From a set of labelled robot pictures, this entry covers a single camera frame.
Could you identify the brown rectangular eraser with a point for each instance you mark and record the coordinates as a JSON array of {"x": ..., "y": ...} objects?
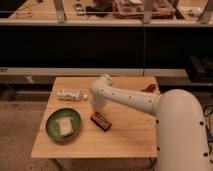
[{"x": 100, "y": 121}]

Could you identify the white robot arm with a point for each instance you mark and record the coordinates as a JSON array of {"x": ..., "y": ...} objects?
[{"x": 181, "y": 136}]

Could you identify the white plastic bottle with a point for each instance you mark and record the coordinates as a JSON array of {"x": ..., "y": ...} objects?
[{"x": 71, "y": 95}]

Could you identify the white sponge in bowl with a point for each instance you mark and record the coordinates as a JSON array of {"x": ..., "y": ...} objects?
[{"x": 65, "y": 126}]

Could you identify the green round bowl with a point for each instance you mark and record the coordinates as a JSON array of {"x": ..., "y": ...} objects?
[{"x": 52, "y": 128}]

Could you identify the black object on shelf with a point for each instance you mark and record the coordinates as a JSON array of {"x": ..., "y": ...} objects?
[{"x": 99, "y": 10}]

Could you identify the red tray on shelf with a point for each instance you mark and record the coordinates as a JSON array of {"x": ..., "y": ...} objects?
[{"x": 135, "y": 9}]

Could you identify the wooden shelf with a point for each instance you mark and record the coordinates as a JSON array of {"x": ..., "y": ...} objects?
[{"x": 189, "y": 13}]

